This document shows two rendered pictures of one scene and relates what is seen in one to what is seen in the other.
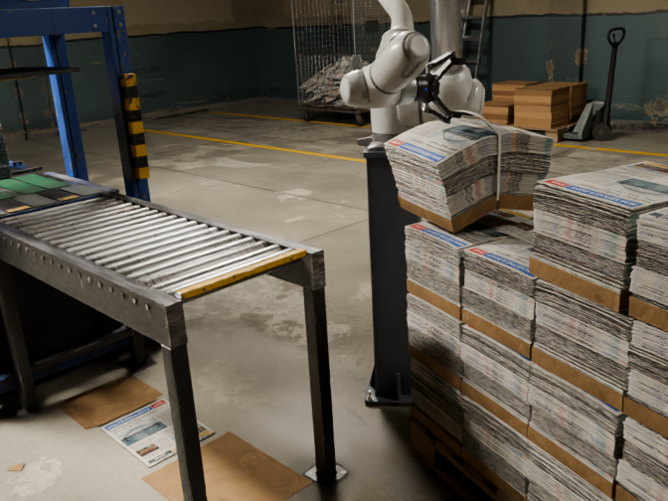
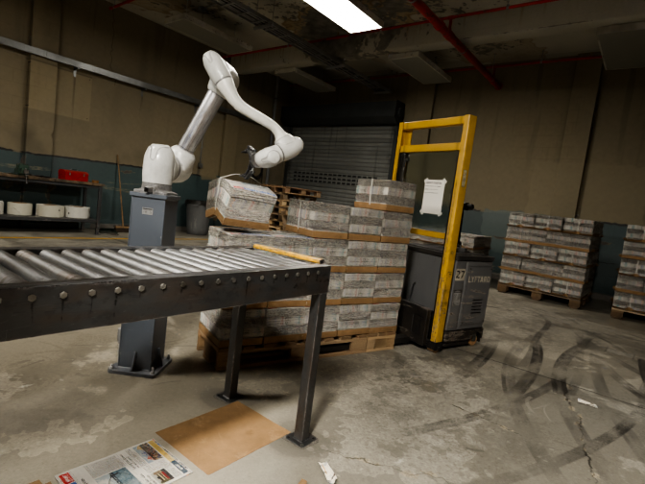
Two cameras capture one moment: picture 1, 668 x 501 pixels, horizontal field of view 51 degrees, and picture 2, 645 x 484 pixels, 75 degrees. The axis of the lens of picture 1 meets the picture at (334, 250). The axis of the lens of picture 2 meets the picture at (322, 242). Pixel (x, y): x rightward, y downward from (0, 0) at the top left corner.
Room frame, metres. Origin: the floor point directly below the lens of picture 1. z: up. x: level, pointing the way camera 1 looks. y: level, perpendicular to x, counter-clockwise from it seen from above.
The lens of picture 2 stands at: (1.96, 2.22, 1.07)
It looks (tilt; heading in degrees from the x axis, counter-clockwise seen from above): 5 degrees down; 261
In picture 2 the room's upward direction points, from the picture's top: 7 degrees clockwise
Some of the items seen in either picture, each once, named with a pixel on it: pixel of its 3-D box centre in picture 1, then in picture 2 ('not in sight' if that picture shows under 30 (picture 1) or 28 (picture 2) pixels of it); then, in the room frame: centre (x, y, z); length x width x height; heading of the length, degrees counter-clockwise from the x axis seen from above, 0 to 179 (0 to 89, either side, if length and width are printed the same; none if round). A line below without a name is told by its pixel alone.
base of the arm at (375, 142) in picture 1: (388, 138); (155, 188); (2.54, -0.22, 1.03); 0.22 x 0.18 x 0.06; 80
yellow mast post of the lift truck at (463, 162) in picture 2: not in sight; (451, 230); (0.49, -0.86, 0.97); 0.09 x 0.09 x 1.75; 26
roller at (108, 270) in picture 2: (102, 230); (96, 268); (2.45, 0.83, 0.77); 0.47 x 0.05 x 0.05; 134
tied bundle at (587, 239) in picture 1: (635, 232); (317, 219); (1.56, -0.71, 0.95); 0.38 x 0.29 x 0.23; 114
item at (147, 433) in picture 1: (157, 429); (126, 473); (2.33, 0.71, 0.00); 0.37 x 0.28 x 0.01; 44
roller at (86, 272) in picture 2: (94, 227); (74, 269); (2.49, 0.87, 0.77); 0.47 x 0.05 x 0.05; 134
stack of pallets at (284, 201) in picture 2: not in sight; (286, 215); (1.39, -7.45, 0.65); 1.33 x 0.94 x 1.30; 48
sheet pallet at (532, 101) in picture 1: (528, 108); not in sight; (8.33, -2.38, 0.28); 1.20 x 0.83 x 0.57; 44
